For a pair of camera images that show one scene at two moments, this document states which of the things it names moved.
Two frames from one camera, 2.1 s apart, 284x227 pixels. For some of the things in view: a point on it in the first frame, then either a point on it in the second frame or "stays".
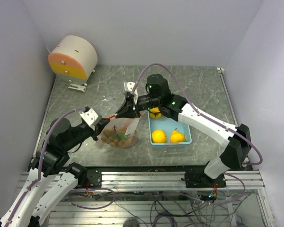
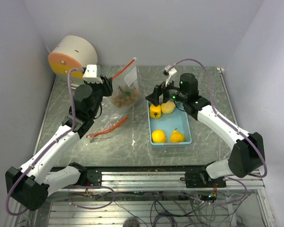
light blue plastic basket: (168, 125) stays
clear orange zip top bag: (119, 133) → (127, 92)
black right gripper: (130, 109) → (154, 97)
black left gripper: (99, 126) → (108, 82)
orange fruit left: (158, 136) stays
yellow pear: (176, 136) stays
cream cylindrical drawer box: (74, 59) stays
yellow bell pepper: (155, 109) stays
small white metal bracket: (77, 87) stays
